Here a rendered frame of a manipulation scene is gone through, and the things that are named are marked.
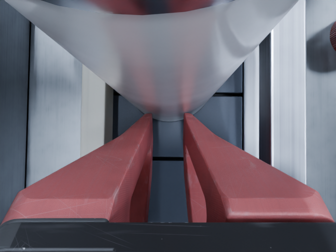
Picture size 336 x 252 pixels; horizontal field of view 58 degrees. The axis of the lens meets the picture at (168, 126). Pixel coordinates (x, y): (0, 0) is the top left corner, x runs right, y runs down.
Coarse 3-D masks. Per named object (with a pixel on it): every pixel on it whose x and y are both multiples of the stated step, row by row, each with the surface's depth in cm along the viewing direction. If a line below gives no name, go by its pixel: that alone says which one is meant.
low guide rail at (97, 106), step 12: (84, 72) 15; (84, 84) 15; (96, 84) 15; (84, 96) 15; (96, 96) 15; (108, 96) 15; (84, 108) 15; (96, 108) 14; (108, 108) 15; (84, 120) 14; (96, 120) 14; (108, 120) 15; (84, 132) 14; (96, 132) 14; (108, 132) 15; (84, 144) 14; (96, 144) 14
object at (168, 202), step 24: (240, 72) 18; (120, 96) 18; (216, 96) 18; (240, 96) 18; (120, 120) 18; (216, 120) 18; (240, 120) 18; (168, 144) 18; (240, 144) 18; (168, 168) 18; (168, 192) 18; (168, 216) 18
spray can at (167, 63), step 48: (48, 0) 2; (96, 0) 2; (144, 0) 2; (192, 0) 2; (240, 0) 2; (288, 0) 3; (96, 48) 4; (144, 48) 3; (192, 48) 3; (240, 48) 4; (144, 96) 7; (192, 96) 8
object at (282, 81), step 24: (288, 24) 10; (264, 48) 10; (288, 48) 10; (264, 72) 10; (288, 72) 10; (264, 96) 10; (288, 96) 10; (264, 120) 10; (288, 120) 10; (264, 144) 10; (288, 144) 10; (288, 168) 10
